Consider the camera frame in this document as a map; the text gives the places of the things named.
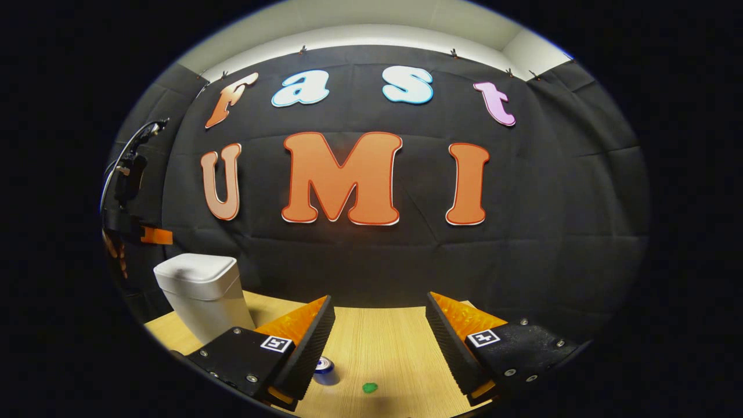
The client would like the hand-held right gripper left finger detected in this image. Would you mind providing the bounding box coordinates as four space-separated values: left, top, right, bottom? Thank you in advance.
187 295 336 412

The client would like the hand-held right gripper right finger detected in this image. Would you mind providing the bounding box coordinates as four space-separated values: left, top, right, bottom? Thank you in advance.
427 291 593 407

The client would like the blue pop can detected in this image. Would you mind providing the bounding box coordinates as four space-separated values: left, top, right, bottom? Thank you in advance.
313 356 340 386

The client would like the white desktop garbage bin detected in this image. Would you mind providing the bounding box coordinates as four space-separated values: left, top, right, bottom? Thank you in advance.
153 253 256 344

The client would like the wooden desktop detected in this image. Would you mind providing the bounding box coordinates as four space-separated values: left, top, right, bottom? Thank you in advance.
144 290 558 418

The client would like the black backdrop cloth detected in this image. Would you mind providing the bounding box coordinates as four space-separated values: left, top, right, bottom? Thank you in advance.
104 45 651 343

